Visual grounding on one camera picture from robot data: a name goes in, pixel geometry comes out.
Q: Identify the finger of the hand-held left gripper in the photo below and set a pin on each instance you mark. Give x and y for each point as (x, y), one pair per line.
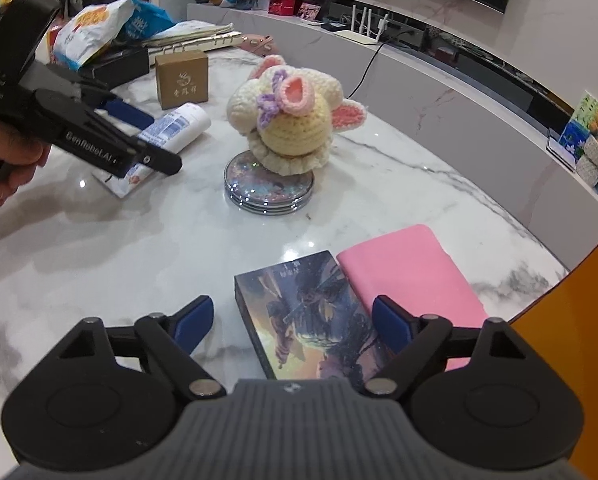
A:
(161, 162)
(131, 116)

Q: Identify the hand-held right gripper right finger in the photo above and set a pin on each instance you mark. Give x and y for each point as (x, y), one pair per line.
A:
(391, 327)

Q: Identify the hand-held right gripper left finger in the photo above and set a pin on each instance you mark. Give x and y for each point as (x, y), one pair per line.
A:
(196, 325)

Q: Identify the white blue cream tube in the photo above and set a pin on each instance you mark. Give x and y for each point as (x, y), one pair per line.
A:
(181, 125)

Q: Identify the small brown cardboard box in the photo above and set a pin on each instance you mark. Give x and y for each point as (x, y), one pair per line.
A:
(181, 80)

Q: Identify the crocheted cream plush toy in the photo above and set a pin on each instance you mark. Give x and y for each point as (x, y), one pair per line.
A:
(289, 130)

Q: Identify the orange cardboard box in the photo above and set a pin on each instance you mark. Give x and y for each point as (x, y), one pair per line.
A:
(589, 340)

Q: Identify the person's left hand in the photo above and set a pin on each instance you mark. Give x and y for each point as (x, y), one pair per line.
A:
(14, 152)

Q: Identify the flat black box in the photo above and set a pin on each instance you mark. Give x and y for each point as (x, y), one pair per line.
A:
(119, 67)

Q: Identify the white orange snack bag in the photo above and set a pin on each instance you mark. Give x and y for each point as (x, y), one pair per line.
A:
(89, 30)

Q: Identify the blue white snack bag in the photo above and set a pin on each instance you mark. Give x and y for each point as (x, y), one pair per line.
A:
(146, 22)

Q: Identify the pink pouch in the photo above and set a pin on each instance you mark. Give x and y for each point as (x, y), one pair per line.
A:
(256, 44)

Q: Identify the red box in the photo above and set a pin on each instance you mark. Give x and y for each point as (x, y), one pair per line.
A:
(284, 6)

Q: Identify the white router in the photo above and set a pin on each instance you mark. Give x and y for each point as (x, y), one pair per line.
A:
(361, 30)

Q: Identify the green blue painting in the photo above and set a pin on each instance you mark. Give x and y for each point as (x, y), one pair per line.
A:
(579, 130)

